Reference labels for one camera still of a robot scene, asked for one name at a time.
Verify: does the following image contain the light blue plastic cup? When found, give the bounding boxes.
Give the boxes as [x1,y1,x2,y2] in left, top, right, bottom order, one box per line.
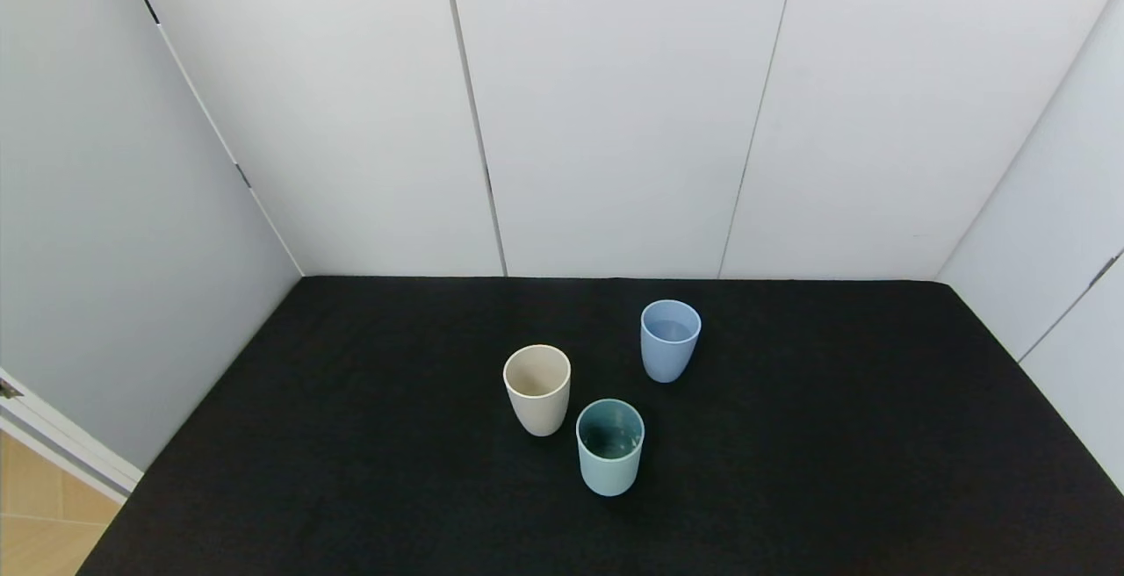
[640,299,702,384]

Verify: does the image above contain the beige plastic cup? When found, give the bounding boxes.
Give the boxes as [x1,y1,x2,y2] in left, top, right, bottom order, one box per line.
[503,344,572,437]

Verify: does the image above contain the teal plastic cup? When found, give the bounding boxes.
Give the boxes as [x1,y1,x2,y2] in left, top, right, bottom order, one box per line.
[576,399,645,497]

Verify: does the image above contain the black table cloth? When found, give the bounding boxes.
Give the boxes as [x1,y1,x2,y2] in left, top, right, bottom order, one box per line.
[77,275,1124,576]

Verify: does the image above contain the white partition base rail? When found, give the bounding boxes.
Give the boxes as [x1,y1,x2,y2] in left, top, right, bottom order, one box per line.
[0,370,144,505]

